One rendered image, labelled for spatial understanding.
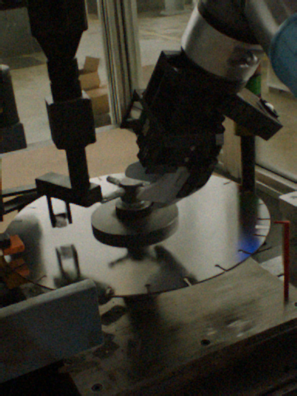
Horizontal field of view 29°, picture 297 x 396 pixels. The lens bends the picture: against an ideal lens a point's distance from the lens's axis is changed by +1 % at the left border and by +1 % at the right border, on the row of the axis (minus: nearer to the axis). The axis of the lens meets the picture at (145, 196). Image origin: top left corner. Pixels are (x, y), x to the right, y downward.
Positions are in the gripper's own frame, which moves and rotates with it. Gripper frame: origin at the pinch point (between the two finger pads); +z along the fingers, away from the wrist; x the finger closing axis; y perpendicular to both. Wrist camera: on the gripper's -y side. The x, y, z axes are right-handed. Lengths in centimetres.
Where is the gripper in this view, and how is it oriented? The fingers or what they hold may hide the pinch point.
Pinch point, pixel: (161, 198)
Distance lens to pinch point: 69.5
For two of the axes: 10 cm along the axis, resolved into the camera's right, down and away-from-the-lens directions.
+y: -8.5, 1.0, -5.1
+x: 4.0, 7.4, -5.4
